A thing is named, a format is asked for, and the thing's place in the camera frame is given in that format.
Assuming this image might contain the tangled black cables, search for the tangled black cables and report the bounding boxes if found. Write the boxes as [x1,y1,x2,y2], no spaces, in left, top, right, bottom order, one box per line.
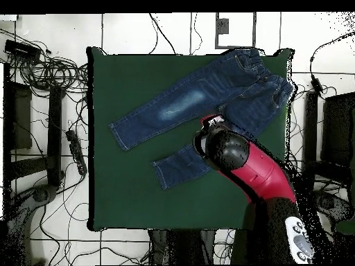
[0,28,89,95]

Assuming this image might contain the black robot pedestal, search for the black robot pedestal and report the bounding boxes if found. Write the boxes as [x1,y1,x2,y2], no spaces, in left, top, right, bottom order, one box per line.
[148,229,217,265]

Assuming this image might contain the blue denim jeans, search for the blue denim jeans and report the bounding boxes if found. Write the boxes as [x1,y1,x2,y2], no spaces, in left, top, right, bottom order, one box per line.
[108,48,295,190]

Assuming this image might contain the black power strip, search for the black power strip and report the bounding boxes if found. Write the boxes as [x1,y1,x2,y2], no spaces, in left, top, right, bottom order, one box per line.
[65,129,89,177]

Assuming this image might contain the black power adapter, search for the black power adapter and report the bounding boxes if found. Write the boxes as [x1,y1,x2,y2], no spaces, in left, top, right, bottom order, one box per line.
[309,78,323,93]

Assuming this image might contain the grey square floor frame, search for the grey square floor frame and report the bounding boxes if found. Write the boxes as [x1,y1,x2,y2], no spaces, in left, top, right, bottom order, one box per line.
[214,12,257,50]

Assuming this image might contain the black rectangular box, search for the black rectangular box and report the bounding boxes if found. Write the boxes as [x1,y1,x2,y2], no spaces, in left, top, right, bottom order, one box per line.
[4,39,42,61]

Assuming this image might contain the dark green table cloth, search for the dark green table cloth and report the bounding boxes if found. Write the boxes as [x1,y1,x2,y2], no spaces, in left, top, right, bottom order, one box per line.
[86,46,294,232]

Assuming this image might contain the small grey square plate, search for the small grey square plate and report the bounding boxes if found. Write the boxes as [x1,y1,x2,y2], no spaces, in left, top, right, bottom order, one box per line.
[216,17,230,35]

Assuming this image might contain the dark stand base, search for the dark stand base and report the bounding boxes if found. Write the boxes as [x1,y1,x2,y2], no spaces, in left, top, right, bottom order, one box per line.
[311,188,354,222]

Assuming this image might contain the black metal stand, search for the black metal stand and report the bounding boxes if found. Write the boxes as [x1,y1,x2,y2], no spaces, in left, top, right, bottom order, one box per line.
[2,62,66,192]
[301,70,355,192]

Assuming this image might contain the grey stand base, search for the grey stand base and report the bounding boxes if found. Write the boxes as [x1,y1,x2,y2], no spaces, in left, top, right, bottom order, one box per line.
[3,184,60,265]

